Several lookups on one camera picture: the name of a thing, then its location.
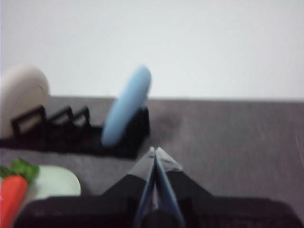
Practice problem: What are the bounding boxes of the light blue plate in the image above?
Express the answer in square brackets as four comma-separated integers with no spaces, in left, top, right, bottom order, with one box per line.
[101,64,152,147]

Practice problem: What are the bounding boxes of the pale green plate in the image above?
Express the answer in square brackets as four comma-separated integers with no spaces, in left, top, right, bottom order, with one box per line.
[28,165,81,200]

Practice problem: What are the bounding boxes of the orange toy carrot green leaves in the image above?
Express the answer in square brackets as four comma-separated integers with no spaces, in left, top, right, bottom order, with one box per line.
[0,157,40,228]

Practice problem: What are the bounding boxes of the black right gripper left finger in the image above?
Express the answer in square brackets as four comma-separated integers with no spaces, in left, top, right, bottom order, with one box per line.
[13,146,155,228]

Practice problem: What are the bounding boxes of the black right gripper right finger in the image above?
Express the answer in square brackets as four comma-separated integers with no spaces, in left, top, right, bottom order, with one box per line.
[154,147,302,228]

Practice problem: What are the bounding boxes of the cream white plate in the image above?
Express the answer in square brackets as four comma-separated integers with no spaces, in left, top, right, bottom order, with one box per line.
[0,64,51,139]

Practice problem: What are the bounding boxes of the black plate rack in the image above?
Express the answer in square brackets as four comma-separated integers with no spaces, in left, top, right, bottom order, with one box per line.
[0,105,151,158]

